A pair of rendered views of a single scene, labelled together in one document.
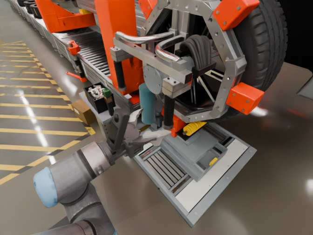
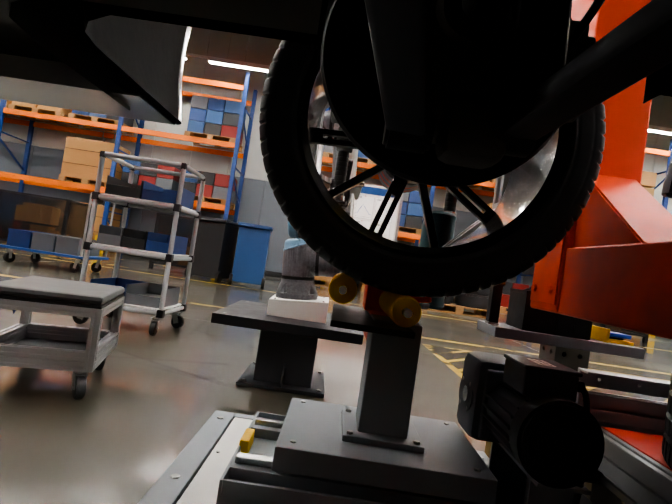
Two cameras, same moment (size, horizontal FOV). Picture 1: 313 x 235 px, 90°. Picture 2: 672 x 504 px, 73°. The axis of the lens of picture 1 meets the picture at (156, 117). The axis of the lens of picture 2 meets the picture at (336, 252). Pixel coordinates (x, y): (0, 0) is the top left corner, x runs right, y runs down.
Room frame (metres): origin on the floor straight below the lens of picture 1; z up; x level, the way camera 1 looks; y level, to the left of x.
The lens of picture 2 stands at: (1.33, -1.07, 0.56)
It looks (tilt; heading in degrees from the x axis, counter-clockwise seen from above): 1 degrees up; 131
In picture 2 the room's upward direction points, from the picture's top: 9 degrees clockwise
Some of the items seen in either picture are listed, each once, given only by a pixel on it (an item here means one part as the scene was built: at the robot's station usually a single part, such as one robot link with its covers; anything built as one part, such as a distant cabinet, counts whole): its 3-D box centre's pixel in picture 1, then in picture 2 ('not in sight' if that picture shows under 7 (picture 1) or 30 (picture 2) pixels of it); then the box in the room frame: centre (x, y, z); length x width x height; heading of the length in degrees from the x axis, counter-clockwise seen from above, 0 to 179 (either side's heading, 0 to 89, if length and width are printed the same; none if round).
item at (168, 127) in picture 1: (168, 111); (340, 175); (0.42, -0.04, 0.83); 0.04 x 0.04 x 0.16
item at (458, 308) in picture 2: not in sight; (456, 282); (-2.42, 6.75, 0.55); 1.40 x 0.80 x 1.09; 44
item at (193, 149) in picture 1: (188, 126); (385, 386); (0.81, -0.24, 0.32); 0.40 x 0.30 x 0.28; 40
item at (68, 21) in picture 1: (74, 13); not in sight; (2.73, 1.22, 0.69); 0.52 x 0.17 x 0.35; 130
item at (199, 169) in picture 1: (187, 144); (357, 474); (0.79, -0.26, 0.13); 0.50 x 0.36 x 0.10; 40
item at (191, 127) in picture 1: (200, 121); (342, 286); (0.68, -0.27, 0.51); 0.29 x 0.06 x 0.06; 130
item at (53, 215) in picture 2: not in sight; (43, 223); (-8.11, 1.71, 0.48); 1.26 x 0.85 x 0.97; 43
